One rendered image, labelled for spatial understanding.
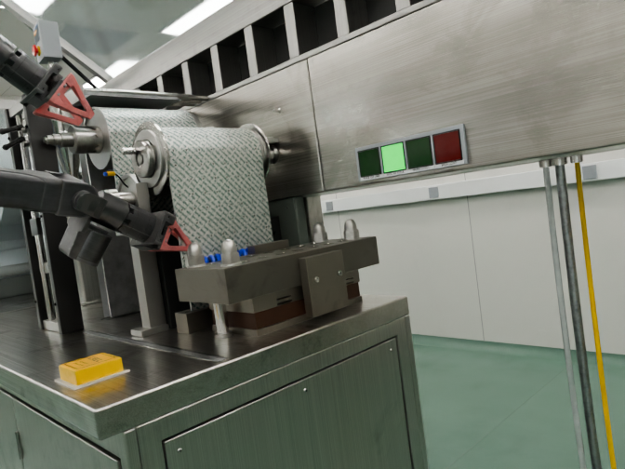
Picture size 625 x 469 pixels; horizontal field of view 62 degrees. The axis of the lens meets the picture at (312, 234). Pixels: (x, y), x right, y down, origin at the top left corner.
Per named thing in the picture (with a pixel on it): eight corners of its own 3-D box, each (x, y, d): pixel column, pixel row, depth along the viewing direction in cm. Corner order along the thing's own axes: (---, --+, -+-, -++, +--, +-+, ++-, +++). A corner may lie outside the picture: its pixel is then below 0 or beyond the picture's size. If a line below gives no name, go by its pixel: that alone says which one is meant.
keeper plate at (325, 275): (306, 316, 97) (298, 258, 96) (341, 304, 104) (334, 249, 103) (315, 317, 95) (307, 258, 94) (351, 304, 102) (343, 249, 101)
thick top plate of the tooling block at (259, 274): (179, 301, 96) (174, 269, 96) (326, 264, 124) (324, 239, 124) (229, 304, 85) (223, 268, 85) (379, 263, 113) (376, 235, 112)
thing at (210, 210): (183, 274, 102) (169, 181, 101) (273, 256, 118) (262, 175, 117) (184, 274, 102) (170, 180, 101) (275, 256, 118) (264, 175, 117)
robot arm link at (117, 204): (101, 190, 88) (93, 185, 92) (82, 226, 87) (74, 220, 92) (138, 207, 92) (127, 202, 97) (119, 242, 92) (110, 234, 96)
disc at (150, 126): (134, 194, 111) (128, 123, 109) (137, 194, 111) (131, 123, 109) (170, 196, 100) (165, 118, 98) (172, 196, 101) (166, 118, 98)
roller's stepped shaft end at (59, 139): (42, 148, 116) (40, 134, 115) (70, 148, 120) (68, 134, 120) (46, 145, 113) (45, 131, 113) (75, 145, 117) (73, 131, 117)
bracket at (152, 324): (128, 336, 106) (106, 186, 104) (157, 328, 110) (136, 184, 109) (139, 338, 102) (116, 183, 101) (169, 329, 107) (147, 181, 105)
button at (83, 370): (59, 380, 79) (58, 365, 79) (105, 366, 84) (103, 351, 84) (77, 387, 74) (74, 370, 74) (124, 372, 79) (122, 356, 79)
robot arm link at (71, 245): (82, 189, 82) (56, 175, 87) (47, 254, 81) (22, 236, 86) (139, 214, 92) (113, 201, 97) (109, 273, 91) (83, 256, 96)
